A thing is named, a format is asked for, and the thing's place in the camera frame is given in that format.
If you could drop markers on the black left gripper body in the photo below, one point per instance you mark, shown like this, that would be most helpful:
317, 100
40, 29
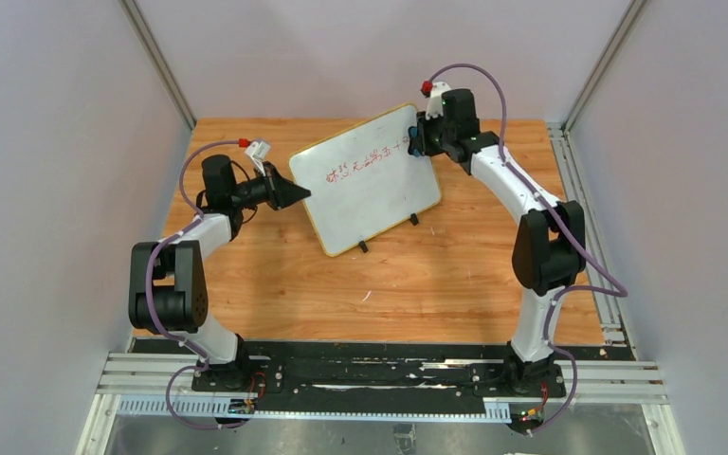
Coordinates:
274, 191

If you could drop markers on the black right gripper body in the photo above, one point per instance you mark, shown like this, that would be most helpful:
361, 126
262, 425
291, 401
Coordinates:
425, 136

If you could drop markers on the blue whiteboard eraser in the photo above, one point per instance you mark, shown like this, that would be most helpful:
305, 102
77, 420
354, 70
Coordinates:
414, 142

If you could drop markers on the yellow framed whiteboard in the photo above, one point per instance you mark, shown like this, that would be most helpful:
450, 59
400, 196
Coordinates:
364, 180

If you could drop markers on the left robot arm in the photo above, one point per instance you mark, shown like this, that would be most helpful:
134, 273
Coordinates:
168, 293

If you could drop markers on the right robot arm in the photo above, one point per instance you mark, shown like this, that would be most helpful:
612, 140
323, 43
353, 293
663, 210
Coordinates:
546, 257

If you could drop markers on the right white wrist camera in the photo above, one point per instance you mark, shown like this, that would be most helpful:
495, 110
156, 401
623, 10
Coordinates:
433, 92

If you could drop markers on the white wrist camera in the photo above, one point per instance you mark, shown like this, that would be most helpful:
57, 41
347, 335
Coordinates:
257, 150
433, 92

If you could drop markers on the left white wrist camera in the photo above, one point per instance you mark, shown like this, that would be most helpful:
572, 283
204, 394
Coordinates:
257, 150

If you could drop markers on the right aluminium corner post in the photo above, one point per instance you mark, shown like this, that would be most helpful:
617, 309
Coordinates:
613, 46

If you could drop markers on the aluminium corner post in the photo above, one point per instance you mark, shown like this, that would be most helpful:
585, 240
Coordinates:
147, 39
613, 46

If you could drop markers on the left aluminium corner post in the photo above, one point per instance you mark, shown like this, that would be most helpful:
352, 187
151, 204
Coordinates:
147, 39

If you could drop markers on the aluminium front rail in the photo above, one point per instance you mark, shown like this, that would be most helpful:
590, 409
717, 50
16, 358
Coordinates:
160, 384

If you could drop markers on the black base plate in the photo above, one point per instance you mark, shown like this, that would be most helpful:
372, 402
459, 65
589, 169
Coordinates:
380, 378

